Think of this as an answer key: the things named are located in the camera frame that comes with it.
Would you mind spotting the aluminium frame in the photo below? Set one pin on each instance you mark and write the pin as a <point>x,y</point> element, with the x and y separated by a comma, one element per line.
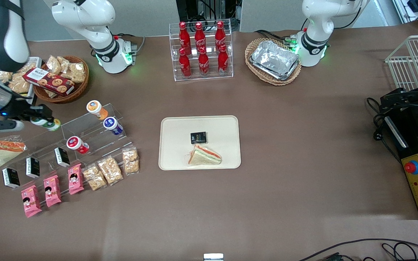
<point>417,11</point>

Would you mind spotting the beige plastic tray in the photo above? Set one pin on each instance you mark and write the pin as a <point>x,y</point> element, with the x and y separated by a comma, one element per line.
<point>223,145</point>

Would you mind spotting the flat black snack box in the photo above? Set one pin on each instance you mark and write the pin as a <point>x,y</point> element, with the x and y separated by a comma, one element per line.
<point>198,137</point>

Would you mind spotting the aluminium foil tray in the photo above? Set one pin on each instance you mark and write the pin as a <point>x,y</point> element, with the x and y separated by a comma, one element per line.
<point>274,59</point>

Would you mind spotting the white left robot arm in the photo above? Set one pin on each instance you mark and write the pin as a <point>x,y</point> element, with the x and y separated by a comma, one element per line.
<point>314,32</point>

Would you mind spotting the red gum canister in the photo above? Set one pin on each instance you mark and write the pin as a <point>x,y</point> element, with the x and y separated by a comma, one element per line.
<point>77,144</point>

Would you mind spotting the clear acrylic tiered stand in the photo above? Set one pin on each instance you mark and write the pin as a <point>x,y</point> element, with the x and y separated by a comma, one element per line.
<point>96,145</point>

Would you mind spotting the clear acrylic bottle rack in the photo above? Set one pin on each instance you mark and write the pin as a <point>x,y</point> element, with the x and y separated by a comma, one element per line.
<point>227,54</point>

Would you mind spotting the pink snack packet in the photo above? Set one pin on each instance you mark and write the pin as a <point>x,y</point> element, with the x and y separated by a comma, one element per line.
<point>52,191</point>
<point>75,179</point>
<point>31,201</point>

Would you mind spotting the red cola bottle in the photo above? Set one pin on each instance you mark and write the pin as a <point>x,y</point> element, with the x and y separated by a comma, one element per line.
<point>203,64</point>
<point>184,36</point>
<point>220,35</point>
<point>199,36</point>
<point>223,62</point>
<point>185,65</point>

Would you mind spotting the red cookie box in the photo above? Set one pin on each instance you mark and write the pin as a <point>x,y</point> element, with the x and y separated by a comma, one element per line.
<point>49,81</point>

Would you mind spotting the light wicker basket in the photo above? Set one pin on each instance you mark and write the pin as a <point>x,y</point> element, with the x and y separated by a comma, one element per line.
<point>267,80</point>

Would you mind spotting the red emergency stop button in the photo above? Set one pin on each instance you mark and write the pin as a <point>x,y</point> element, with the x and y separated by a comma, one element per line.
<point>411,167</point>

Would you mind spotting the orange gum canister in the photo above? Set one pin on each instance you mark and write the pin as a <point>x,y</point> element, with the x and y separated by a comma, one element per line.
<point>97,109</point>

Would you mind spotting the green gum canister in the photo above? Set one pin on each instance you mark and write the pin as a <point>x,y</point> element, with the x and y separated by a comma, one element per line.
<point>51,125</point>

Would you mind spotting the black equipment rack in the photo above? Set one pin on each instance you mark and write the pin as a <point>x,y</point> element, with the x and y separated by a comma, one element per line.
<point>209,9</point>

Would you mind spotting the white rectangular bin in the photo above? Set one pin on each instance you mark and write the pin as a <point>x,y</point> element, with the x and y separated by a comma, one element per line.
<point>36,61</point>

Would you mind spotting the small wrapped sandwich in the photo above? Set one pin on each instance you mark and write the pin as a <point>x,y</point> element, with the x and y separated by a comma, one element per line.
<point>204,156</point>

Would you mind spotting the large wrapped sandwich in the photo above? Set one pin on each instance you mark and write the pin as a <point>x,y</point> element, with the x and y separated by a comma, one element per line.
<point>2,154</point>

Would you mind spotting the brown wicker basket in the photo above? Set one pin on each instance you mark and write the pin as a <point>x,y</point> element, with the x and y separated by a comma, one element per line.
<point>71,92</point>

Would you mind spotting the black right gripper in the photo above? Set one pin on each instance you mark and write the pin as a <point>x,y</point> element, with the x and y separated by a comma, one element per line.
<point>17,110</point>

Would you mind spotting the blue gum canister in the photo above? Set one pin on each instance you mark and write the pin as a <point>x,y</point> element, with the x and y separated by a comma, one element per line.
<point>113,125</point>

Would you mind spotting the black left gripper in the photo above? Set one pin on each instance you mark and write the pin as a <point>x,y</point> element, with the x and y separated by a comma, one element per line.
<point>407,96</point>

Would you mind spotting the small black snack box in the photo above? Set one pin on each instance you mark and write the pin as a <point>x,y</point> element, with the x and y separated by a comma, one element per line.
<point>11,178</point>
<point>62,157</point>
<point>33,167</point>

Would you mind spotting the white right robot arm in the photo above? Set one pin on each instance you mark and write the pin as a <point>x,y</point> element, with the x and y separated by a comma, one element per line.
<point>2,40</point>

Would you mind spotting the clear bag of crisped snack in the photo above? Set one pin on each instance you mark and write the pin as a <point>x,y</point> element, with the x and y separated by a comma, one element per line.
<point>29,66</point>
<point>77,72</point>
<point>64,62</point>
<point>4,76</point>
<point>94,177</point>
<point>130,161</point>
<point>19,86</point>
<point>110,170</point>
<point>53,64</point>

